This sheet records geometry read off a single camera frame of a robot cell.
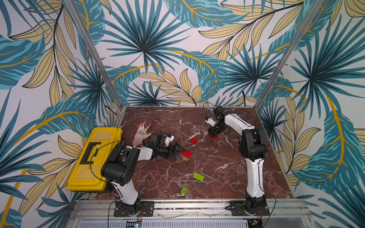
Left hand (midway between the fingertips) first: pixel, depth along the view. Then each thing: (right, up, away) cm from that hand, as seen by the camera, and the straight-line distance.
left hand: (181, 153), depth 88 cm
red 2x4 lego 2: (+3, 0, -2) cm, 4 cm away
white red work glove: (-28, +11, +13) cm, 33 cm away
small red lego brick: (+9, +7, +10) cm, 15 cm away
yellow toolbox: (-46, -6, -18) cm, 50 cm away
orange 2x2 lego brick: (+2, -4, +1) cm, 5 cm away
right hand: (+25, +12, +15) cm, 32 cm away
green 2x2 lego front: (+2, -19, -9) cm, 21 cm away
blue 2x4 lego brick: (+2, -2, 0) cm, 3 cm away
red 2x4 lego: (+24, +8, +13) cm, 29 cm away
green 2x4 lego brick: (+11, -13, -4) cm, 17 cm away
